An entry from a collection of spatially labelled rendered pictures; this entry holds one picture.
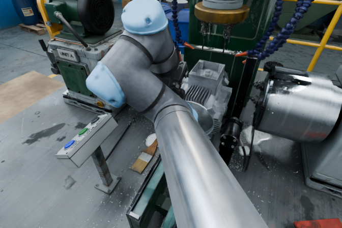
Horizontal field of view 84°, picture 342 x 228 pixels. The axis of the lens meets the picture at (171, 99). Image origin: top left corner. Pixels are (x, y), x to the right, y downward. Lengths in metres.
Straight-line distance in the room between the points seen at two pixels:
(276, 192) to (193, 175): 0.66
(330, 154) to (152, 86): 0.62
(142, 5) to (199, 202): 0.30
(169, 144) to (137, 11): 0.22
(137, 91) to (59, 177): 0.62
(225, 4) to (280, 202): 0.68
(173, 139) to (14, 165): 0.84
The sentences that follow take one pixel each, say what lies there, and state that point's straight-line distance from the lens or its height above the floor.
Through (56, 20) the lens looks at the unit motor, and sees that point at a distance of 0.97.
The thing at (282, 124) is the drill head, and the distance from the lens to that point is 0.71.
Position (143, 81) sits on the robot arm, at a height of 1.30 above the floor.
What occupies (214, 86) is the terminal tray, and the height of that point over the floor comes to 1.12.
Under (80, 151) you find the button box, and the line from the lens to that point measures 0.57.
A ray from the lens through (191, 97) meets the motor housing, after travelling 0.62.
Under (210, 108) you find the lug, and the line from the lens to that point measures 0.61.
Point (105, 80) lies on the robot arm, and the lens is 0.32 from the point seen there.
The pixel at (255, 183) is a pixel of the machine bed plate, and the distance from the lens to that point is 0.83.
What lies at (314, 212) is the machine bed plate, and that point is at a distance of 0.87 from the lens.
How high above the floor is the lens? 1.48
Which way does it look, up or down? 38 degrees down
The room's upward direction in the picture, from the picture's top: straight up
